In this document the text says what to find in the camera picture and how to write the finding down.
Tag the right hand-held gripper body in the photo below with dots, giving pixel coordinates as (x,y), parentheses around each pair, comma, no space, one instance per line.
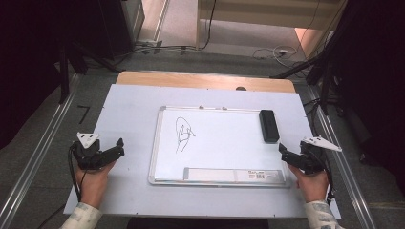
(313,159)

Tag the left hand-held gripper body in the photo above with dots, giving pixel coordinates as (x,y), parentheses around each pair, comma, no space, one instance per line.
(86,156)

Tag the person's right hand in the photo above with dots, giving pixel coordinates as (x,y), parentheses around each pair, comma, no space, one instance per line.
(312,187)

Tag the person's left hand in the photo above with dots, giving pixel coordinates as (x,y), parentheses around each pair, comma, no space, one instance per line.
(94,184)

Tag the black whiteboard eraser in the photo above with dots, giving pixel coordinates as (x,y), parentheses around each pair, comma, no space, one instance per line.
(269,126)

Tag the metal framed whiteboard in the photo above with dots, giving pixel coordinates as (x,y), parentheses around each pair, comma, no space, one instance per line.
(216,146)

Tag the black tripod stand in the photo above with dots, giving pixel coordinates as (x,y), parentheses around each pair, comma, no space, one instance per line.
(321,63)

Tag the black cabinet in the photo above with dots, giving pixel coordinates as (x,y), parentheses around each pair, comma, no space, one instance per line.
(63,25)

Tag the light wooden furniture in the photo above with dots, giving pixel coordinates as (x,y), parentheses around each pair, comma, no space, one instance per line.
(270,12)

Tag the metal floor rail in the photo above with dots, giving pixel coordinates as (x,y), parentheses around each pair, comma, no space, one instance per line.
(35,159)
(345,171)

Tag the black metal stand post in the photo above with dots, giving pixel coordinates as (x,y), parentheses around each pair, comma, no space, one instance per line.
(64,76)

